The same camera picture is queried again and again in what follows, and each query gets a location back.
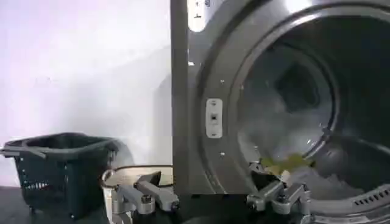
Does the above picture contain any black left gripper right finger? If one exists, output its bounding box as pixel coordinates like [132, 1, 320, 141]
[246, 161, 312, 215]

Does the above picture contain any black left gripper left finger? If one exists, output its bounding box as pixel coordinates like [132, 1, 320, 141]
[112, 170, 180, 215]

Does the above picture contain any yellow-green cloth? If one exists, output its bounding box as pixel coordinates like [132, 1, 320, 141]
[260, 153, 315, 177]

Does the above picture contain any grey cloth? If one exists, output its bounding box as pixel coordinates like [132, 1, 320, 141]
[288, 166, 365, 201]

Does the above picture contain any white cloth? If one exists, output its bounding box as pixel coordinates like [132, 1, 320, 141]
[239, 91, 333, 167]

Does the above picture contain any round glass dryer door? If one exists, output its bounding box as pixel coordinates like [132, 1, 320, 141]
[288, 127, 390, 224]

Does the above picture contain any dark green laundry basket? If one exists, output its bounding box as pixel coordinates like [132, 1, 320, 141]
[0, 132, 120, 220]

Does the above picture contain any grey dryer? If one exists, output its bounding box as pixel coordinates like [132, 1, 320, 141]
[169, 0, 390, 224]

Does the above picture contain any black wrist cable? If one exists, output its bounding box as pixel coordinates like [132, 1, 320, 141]
[100, 164, 174, 189]

